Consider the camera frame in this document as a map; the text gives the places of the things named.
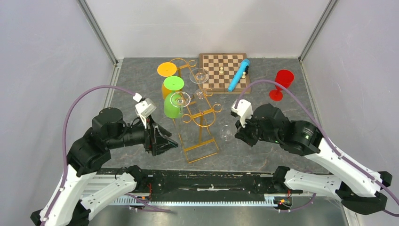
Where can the orange plastic wine glass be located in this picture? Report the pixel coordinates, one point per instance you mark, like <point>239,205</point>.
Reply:
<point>166,70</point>

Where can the gold wire glass rack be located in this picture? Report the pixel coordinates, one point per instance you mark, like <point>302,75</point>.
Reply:
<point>194,125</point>

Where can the wooden chessboard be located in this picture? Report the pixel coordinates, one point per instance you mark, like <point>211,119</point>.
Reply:
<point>218,83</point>

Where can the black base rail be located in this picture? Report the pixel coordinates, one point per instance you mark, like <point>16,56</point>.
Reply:
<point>207,186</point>

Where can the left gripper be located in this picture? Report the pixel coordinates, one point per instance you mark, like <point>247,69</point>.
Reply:
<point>157,139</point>

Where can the clear wine glass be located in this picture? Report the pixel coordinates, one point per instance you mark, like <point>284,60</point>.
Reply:
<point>180,100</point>
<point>227,132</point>
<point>199,76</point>

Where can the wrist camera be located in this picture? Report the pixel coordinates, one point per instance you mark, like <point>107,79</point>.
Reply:
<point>242,109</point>
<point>144,109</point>

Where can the green plastic wine glass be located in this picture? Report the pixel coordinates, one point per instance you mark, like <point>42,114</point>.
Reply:
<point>176,83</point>

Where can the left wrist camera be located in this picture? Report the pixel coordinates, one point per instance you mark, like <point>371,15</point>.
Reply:
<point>144,109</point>

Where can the blue cylinder tube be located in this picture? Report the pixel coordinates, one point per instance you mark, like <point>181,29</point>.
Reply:
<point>242,68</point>

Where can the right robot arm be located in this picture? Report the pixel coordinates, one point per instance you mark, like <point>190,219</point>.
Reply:
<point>355,186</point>

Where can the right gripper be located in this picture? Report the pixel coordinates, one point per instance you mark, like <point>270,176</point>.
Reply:
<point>243,133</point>

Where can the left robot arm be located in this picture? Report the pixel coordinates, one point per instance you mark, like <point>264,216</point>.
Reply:
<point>67,206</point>

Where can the red plastic wine glass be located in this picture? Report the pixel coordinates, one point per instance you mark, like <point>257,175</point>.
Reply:
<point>285,78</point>

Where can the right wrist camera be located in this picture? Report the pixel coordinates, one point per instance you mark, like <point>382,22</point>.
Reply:
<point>242,109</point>

